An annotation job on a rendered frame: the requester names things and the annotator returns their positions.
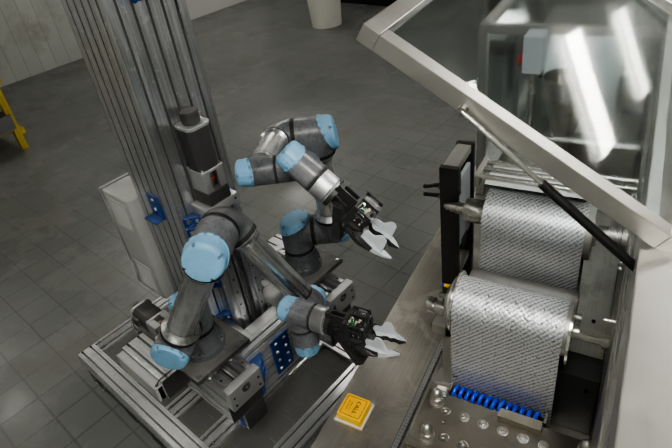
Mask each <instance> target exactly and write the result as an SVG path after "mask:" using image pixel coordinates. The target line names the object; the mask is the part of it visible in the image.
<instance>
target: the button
mask: <svg viewBox="0 0 672 448"><path fill-rule="evenodd" d="M370 408H371V402H370V401H369V400H366V399H363V398H361V397H358V396H355V395H353V394H350V393H348V394H347V396H346V398H345V399H344V401H343V403H342V405H341V406H340V408H339V410H338V411H337V417H338V418H339V419H341V420H344V421H346V422H348V423H351V424H353V425H356V426H358V427H361V425H362V423H363V421H364V419H365V418H366V416H367V414H368V412H369V410H370Z"/></svg>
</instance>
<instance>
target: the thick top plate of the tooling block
mask: <svg viewBox="0 0 672 448"><path fill-rule="evenodd" d="M432 390H433V389H431V388H429V391H428V393H427V395H426V397H425V400H424V402H423V404H422V406H421V408H420V411H419V413H418V415H417V417H416V420H415V422H414V424H413V426H412V429H411V431H410V433H409V435H408V438H407V440H406V442H405V444H406V448H577V445H578V444H579V443H580V441H581V440H580V439H577V438H574V437H571V436H568V435H565V434H562V433H559V432H556V431H553V430H550V429H547V428H545V427H542V430H541V434H540V435H538V434H535V433H532V432H529V431H527V430H524V429H521V428H518V427H515V426H512V425H509V424H507V423H504V422H501V421H498V420H497V416H498V411H495V410H492V409H489V408H486V407H483V406H480V405H477V404H475V403H472V402H469V401H466V400H463V399H460V398H457V397H454V396H451V395H448V394H447V395H446V397H443V398H444V400H445V404H444V406H443V407H441V408H434V407H432V406H431V405H430V402H429V399H430V394H431V391H432ZM424 422H429V423H430V424H431V425H432V427H433V430H434V433H435V440H434V441H433V442H432V443H429V444H426V443H423V442H422V441H421V440H420V438H419V433H420V428H421V425H422V424H423V423H424Z"/></svg>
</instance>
